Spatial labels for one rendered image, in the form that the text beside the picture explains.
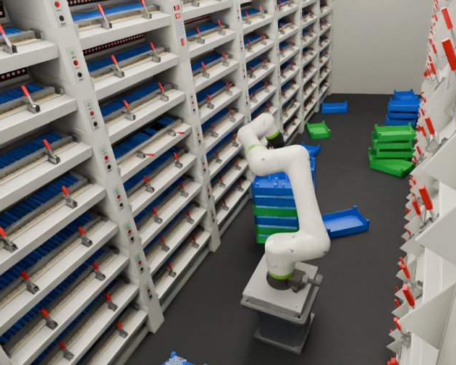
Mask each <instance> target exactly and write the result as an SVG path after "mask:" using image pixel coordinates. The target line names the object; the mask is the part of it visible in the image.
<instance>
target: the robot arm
mask: <svg viewBox="0 0 456 365"><path fill-rule="evenodd" d="M283 133H284V132H282V133H281V132H280V131H279V128H278V127H277V125H276V122H275V119H274V117H273V116H272V115H271V114H268V113H264V114H261V115H260V116H258V117H257V118H256V119H254V120H253V121H252V122H250V123H249V124H247V125H245V126H243V127H241V128H240V129H239V130H238V133H237V138H238V141H239V142H241V144H242V145H243V148H244V149H245V158H246V160H247V162H248V166H249V167H250V170H251V172H252V173H253V174H255V175H258V176H267V175H271V174H274V173H277V172H285V173H286V174H287V175H288V177H289V180H290V184H291V187H292V192H293V195H294V198H295V204H296V208H297V215H298V221H299V226H300V229H299V231H298V232H292V233H277V234H273V235H271V236H270V237H268V239H267V240H266V244H265V247H266V263H267V268H268V271H267V273H266V281H267V283H268V284H269V285H270V286H271V287H272V288H273V289H276V290H289V289H290V288H291V289H292V291H293V292H294V293H297V292H298V291H299V290H300V289H301V287H305V286H304V285H303V284H306V285H307V284H308V283H310V284H312V285H316V286H319V287H321V282H319V281H316V280H312V279H310V278H309V276H308V275H306V273H305V272H304V271H302V270H299V269H296V268H295V262H299V261H306V260H310V259H317V258H321V257H323V256H325V255H326V254H327V253H328V252H329V249H330V247H331V241H330V239H329V236H328V233H327V231H326V228H325V226H324V222H323V219H322V217H321V213H320V211H319V207H318V203H317V200H316V194H315V191H314V187H313V180H312V175H311V164H310V157H309V153H308V151H307V150H306V148H304V147H303V146H300V145H293V146H288V147H284V145H285V142H284V140H283V135H282V134H283ZM262 135H264V136H265V138H266V140H267V141H268V143H267V144H269V145H270V146H273V148H274V149H273V150H268V149H267V147H265V145H263V144H262V143H261V142H260V141H259V139H258V138H260V137H261V136H262Z"/></svg>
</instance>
